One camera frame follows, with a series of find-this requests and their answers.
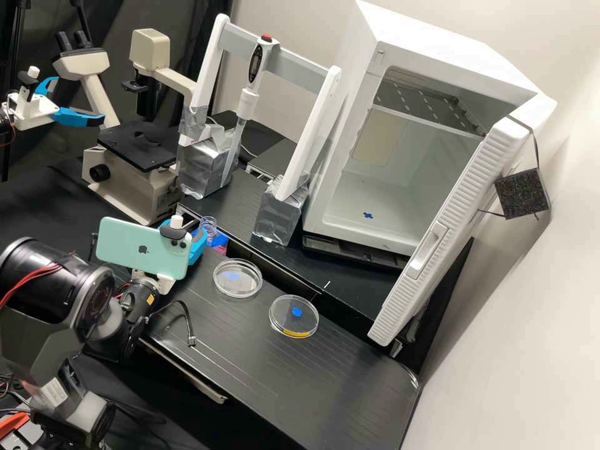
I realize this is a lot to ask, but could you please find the white pipette stand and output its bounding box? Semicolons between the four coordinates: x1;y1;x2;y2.
177;12;344;248

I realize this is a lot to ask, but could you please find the incubator door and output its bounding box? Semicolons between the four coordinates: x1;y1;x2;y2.
367;92;559;348

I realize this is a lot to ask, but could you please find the cream microscope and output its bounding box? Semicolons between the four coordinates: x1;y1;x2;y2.
51;27;199;226

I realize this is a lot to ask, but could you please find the white incubator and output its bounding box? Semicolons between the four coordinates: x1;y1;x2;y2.
301;0;540;258

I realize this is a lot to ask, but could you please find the black platform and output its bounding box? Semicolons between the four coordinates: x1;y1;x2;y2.
177;138;423;338
139;243;421;450

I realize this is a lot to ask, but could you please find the black cable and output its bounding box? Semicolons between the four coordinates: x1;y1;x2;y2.
161;299;198;348

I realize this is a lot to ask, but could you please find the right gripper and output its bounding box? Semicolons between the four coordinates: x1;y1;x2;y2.
130;223;208;295

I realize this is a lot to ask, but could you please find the petri dish lid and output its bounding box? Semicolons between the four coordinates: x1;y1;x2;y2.
267;293;321;340

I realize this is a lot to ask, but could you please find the right wrist camera phone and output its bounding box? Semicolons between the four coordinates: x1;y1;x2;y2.
95;214;196;282

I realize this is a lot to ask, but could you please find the petri dish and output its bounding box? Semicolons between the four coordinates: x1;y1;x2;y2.
212;258;264;299

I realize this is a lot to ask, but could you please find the small bottle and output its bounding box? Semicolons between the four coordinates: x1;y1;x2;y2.
199;215;220;246

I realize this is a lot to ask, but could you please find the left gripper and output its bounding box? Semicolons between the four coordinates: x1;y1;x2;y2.
6;76;106;132

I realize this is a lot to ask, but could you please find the pipette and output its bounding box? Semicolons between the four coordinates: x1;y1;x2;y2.
231;33;281;175

